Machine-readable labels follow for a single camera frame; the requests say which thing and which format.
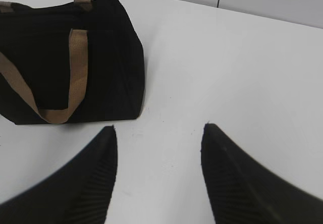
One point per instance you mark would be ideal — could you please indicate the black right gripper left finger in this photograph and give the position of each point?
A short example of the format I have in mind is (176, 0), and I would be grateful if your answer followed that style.
(79, 192)

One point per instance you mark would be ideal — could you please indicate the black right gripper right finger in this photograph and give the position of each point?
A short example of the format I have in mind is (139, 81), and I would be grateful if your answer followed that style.
(241, 190)

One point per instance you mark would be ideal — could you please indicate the black tote bag tan handles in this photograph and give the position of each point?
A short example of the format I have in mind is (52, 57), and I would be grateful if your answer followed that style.
(73, 63)

